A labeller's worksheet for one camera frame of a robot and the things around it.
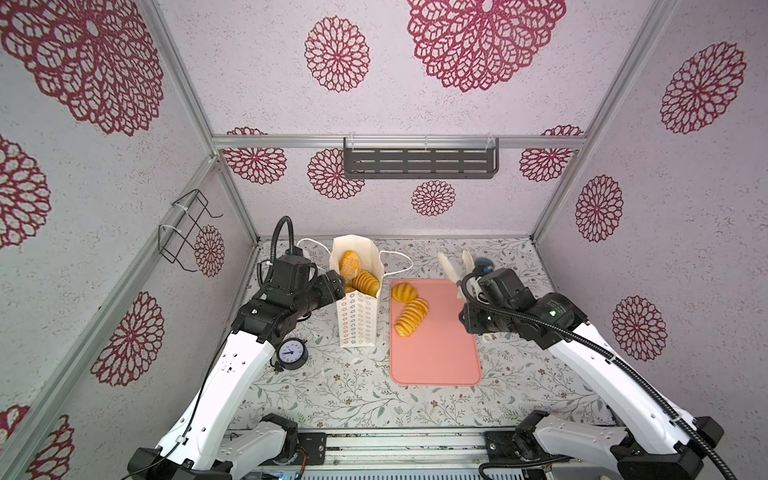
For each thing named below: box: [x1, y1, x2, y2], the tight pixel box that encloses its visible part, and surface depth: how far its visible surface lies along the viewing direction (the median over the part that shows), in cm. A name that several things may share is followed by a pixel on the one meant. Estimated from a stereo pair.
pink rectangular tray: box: [390, 279, 482, 386], surface depth 91 cm
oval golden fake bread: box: [339, 250, 361, 282], surface depth 89 cm
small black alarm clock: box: [270, 338, 309, 372], surface depth 89 cm
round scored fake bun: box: [392, 282, 417, 303], surface depth 102 cm
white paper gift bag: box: [329, 234, 384, 348], surface depth 85 cm
